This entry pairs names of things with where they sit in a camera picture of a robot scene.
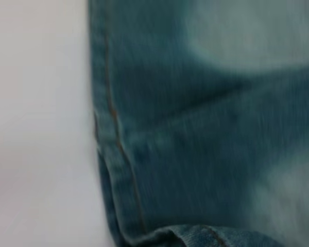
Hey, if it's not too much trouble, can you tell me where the blue denim shorts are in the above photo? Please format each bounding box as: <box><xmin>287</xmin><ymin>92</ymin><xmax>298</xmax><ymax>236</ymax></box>
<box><xmin>88</xmin><ymin>0</ymin><xmax>309</xmax><ymax>247</ymax></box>

